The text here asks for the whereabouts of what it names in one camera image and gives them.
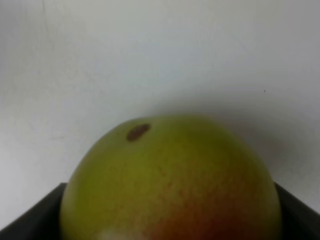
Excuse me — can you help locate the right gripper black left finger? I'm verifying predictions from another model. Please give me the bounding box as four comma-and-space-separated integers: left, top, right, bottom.
0, 183, 67, 240

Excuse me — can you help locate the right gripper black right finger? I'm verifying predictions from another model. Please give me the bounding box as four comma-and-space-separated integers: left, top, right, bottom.
274, 183, 320, 240

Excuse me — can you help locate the green red pear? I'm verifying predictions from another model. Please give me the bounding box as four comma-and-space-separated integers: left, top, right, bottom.
60, 115, 282, 240

